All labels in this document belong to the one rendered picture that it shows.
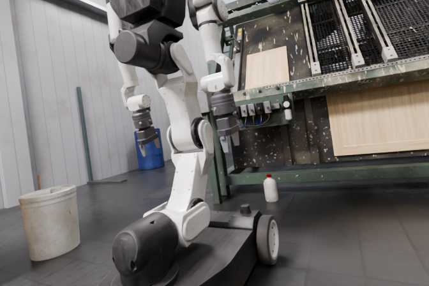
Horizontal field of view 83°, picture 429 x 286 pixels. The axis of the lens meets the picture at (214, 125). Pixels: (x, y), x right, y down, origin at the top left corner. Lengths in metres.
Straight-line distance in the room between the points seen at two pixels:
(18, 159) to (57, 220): 2.28
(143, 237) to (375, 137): 1.90
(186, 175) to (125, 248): 0.37
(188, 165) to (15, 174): 3.14
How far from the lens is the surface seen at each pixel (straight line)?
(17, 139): 4.00
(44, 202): 1.77
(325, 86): 1.99
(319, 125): 2.25
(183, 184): 1.04
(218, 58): 0.90
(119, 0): 1.06
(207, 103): 1.95
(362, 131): 2.27
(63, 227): 1.82
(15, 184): 3.98
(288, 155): 2.22
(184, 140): 1.05
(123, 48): 0.92
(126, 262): 0.84
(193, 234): 0.96
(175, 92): 1.05
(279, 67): 2.26
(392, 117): 2.30
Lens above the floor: 0.63
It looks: level
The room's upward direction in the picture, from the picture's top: 8 degrees counter-clockwise
